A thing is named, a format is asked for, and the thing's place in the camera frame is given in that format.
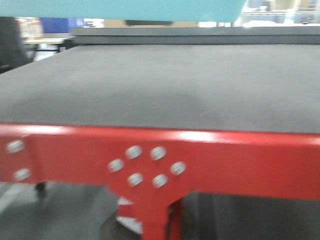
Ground red conveyor frame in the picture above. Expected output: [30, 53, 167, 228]
[0, 124, 320, 240]

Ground light blue plastic bin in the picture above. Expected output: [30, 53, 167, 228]
[0, 0, 246, 22]

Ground grey conveyor belt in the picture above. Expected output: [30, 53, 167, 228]
[0, 26, 320, 134]

